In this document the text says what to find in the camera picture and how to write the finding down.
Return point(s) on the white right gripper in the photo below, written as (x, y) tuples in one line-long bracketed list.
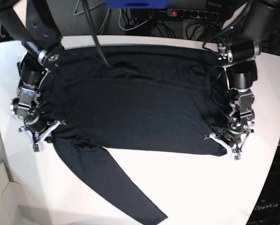
[(37, 139)]

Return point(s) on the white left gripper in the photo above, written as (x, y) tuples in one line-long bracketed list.
[(233, 144)]

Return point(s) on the dark navy T-shirt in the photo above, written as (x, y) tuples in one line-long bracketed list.
[(150, 98)]

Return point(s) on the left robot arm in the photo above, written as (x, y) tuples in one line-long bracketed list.
[(239, 43)]

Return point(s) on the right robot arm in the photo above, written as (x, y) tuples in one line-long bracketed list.
[(41, 38)]

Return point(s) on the black OpenArm computer case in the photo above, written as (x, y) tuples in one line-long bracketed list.
[(267, 208)]

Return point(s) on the blue plastic bin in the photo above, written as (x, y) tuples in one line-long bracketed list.
[(136, 4)]

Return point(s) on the white power strip red switch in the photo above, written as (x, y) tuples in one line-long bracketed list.
[(191, 14)]

